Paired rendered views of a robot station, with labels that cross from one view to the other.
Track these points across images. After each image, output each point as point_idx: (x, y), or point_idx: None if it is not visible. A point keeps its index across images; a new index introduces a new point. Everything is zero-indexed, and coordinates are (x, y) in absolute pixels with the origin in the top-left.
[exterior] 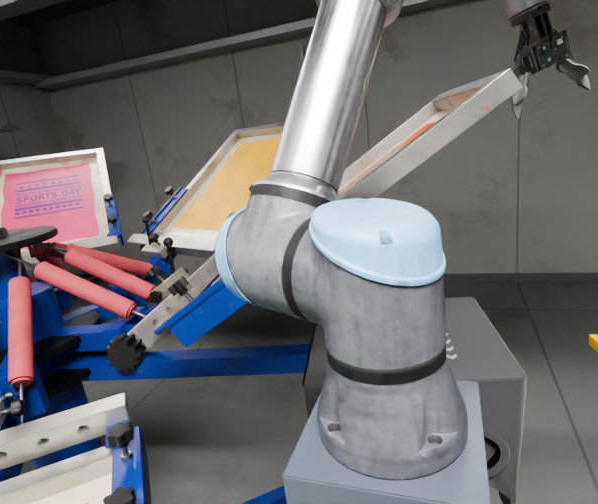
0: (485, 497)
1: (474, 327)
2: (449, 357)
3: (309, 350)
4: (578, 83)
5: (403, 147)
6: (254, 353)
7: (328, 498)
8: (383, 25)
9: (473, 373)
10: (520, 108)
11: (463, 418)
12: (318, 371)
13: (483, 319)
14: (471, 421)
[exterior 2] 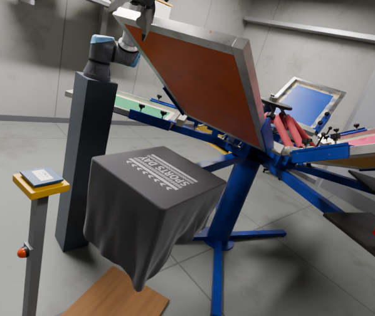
0: (76, 71)
1: (135, 180)
2: (128, 161)
3: (183, 157)
4: (116, 9)
5: None
6: (205, 161)
7: None
8: None
9: (113, 155)
10: (142, 32)
11: (84, 69)
12: (166, 150)
13: (136, 187)
14: (84, 76)
